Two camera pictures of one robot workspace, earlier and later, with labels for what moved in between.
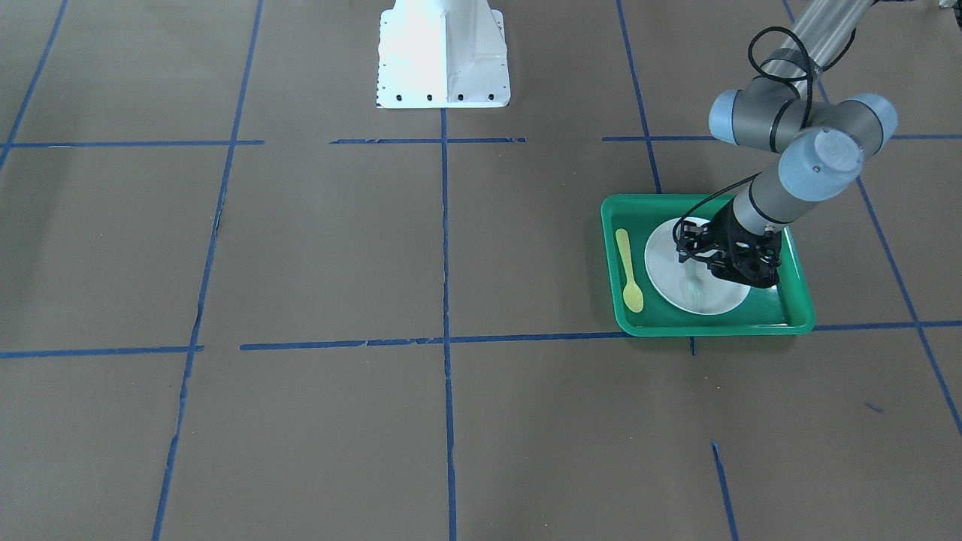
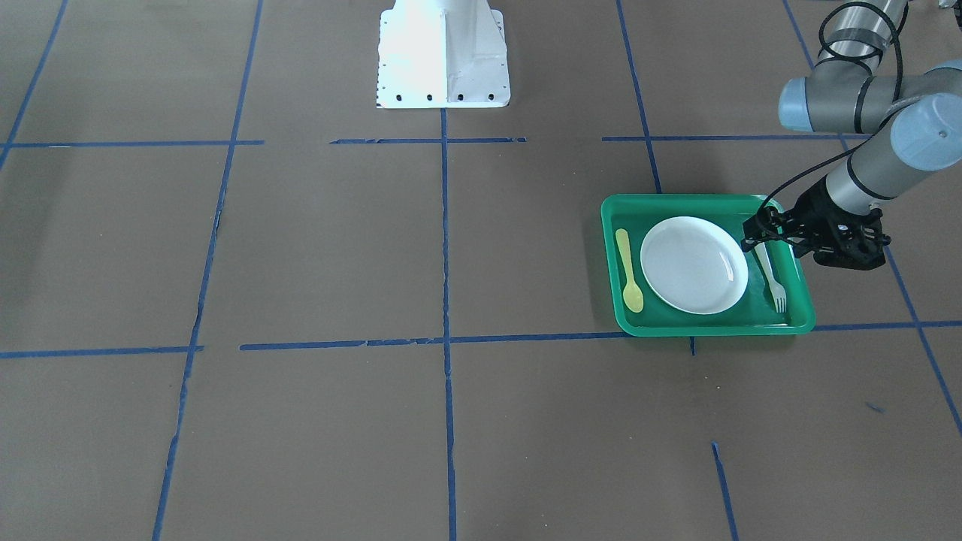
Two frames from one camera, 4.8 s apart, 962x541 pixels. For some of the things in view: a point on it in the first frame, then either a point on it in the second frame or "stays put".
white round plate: [691, 285] stays put
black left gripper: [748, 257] -> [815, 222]
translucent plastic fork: [694, 279] -> [780, 295]
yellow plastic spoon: [632, 295] stays put
